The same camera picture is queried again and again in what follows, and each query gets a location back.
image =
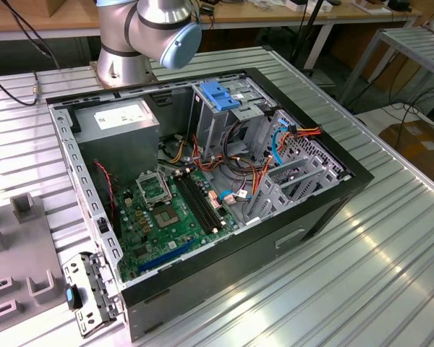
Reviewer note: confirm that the metal slat side table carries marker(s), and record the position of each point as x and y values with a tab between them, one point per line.
419	47

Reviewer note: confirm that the white box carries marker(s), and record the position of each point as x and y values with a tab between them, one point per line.
298	5

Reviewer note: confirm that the grey power supply unit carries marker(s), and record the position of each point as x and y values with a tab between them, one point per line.
123	144

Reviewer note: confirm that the CPU socket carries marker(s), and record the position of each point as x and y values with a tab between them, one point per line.
164	217

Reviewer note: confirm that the grey parts rack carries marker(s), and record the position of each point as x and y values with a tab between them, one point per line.
29	246

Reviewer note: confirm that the metal optical drive cage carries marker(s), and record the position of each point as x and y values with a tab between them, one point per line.
206	126

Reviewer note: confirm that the black RAM slot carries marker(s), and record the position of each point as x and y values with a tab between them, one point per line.
191	205
197	203
203	201
208	199

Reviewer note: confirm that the black latch blue tab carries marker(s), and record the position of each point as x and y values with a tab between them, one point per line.
74	298

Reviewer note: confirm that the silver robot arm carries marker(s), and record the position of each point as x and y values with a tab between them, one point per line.
155	21

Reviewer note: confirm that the metal card retainer bracket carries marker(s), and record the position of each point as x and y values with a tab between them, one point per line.
90	318

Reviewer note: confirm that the black stand pole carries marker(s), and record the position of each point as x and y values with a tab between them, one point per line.
308	32

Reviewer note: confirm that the green motherboard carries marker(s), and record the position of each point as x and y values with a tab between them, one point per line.
159	246

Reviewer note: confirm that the wooden desk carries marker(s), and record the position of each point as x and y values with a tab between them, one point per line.
68	23

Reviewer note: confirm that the blue drive bay latch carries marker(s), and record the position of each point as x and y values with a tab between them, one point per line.
217	95

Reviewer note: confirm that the brown cardboard box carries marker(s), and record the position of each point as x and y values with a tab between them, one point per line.
68	7

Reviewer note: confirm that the metal disk bay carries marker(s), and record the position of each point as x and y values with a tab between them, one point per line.
331	172

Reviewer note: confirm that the black open PC case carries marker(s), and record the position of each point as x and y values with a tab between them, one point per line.
238	260

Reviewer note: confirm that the blue expansion slot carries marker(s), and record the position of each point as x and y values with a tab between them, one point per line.
166	257

